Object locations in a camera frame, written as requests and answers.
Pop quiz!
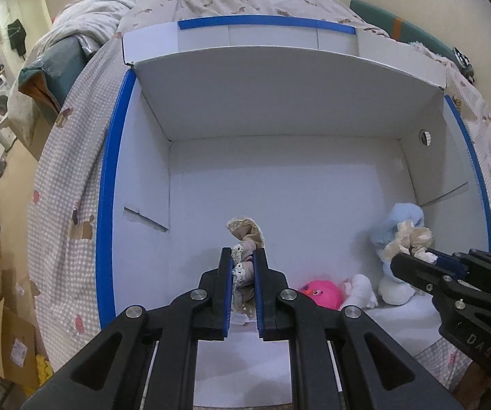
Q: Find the white plush toy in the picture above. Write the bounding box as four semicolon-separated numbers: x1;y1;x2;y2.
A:
340;273;379;311

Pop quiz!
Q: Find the blue cardboard box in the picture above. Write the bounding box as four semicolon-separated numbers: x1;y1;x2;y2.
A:
95;15;491;407

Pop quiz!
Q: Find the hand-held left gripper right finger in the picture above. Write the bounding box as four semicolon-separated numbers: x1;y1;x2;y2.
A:
252;248;465;410

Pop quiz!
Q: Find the black hanging garment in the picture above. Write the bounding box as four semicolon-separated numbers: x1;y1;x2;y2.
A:
6;19;28;57

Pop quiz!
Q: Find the green board orange stripe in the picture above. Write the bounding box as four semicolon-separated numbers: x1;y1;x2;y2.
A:
350;0;460;59

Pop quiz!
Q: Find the light blue plush toy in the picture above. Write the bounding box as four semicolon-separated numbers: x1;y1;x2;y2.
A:
369;203;426;307

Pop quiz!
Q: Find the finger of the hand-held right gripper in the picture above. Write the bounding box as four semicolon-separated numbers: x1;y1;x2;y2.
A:
390;251;449;296
425;247;491;280

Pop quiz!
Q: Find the beige lace-trimmed sock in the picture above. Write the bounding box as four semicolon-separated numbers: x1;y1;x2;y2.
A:
226;216;268;313

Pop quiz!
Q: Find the white printed duvet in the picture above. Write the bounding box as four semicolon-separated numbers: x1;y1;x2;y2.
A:
117;0;491;159

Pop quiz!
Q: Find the person's right hand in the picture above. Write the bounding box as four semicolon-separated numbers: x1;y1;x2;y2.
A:
450;359;491;396

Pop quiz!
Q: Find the black and white pouch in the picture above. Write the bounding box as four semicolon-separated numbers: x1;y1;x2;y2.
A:
452;45;477;85

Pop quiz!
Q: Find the cream scrunchie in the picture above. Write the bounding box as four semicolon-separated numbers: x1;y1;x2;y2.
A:
383;219;439;265

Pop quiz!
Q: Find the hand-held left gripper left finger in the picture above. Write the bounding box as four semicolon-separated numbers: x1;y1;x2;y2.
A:
21;247;235;410

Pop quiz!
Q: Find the teal cushion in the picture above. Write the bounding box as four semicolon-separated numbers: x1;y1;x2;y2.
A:
17;36;89;112

